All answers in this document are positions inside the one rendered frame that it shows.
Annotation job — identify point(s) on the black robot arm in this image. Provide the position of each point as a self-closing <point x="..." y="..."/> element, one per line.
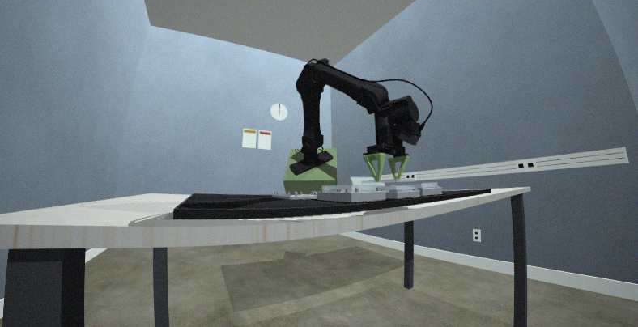
<point x="310" y="85"/>

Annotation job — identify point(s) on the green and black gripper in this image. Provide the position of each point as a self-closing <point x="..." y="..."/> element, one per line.
<point x="378" y="151"/>

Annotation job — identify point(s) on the white control panel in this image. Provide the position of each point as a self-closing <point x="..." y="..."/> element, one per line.
<point x="357" y="181"/>

